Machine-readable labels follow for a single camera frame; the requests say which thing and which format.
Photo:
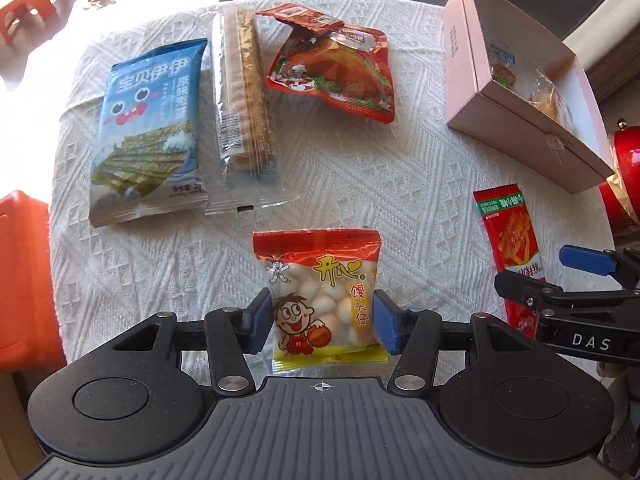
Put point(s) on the blue seaweed snack packet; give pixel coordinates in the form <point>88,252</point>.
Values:
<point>150,125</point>

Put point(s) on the white textured tablecloth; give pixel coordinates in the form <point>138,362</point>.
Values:
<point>350,185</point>

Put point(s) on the small red snack sachet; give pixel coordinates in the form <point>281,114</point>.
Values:
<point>295,16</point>

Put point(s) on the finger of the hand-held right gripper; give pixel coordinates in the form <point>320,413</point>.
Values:
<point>525,287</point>
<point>585,259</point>

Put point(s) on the grey ribbed sofa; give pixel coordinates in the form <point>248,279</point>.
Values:
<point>610,50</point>

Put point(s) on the pale pink cardboard box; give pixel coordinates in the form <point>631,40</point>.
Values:
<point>480,95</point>

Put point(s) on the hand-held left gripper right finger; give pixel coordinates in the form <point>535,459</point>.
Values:
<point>387,322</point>

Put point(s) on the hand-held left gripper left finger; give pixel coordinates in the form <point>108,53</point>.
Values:
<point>261,322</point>

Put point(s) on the long red spicy strip packet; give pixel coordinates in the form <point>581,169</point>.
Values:
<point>510,240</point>

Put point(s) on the clear biscuit sleeve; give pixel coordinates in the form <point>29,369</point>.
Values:
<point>245,100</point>

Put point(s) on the clear bun packet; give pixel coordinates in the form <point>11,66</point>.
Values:
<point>542,100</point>

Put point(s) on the red chicken leg pouch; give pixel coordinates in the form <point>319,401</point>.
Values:
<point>330,75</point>

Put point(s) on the orange plastic chair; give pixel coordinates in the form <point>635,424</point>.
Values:
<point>25,270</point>

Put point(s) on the red yellow ball biscuit packet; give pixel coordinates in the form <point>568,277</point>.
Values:
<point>320,270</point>

